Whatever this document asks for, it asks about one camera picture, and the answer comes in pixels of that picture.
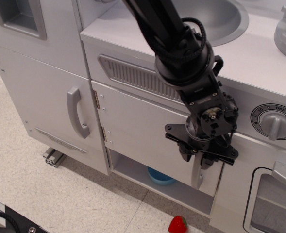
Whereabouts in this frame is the blue bowl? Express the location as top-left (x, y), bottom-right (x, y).
top-left (147, 167), bottom-right (176, 186)

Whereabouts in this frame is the white toy kitchen unit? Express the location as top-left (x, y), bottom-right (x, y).
top-left (0, 0), bottom-right (286, 233)

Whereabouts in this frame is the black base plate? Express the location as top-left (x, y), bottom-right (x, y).
top-left (5, 205), bottom-right (48, 233)

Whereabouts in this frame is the silver fridge door handle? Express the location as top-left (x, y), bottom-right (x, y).
top-left (67, 86), bottom-right (90, 139)

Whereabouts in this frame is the silver fridge emblem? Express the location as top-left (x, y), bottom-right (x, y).
top-left (35, 127), bottom-right (88, 154)

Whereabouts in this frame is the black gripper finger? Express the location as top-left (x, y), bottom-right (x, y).
top-left (178, 143), bottom-right (198, 162)
top-left (201, 157), bottom-right (215, 169)

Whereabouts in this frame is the black cable on floor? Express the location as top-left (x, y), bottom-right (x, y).
top-left (0, 210), bottom-right (19, 233)

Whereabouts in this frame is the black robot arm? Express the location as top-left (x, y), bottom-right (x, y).
top-left (125, 0), bottom-right (238, 169)

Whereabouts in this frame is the aluminium extrusion rail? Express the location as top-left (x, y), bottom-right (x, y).
top-left (42, 148), bottom-right (67, 168)

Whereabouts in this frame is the grey timer knob dial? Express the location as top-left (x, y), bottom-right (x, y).
top-left (250, 103), bottom-right (286, 141)

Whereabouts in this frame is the red toy strawberry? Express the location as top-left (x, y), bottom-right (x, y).
top-left (168, 216), bottom-right (188, 233)

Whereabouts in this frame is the silver vent grille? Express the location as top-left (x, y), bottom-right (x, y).
top-left (98, 54), bottom-right (181, 102)

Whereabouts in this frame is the silver sink bowl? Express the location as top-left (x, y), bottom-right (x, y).
top-left (174, 0), bottom-right (249, 47)

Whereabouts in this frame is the silver cabinet door handle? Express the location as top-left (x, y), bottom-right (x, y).
top-left (191, 152), bottom-right (203, 190)

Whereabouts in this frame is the white cabinet door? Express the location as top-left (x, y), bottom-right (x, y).
top-left (91, 80), bottom-right (233, 198)

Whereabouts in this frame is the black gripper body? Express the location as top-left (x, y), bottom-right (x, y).
top-left (165, 124), bottom-right (238, 165)

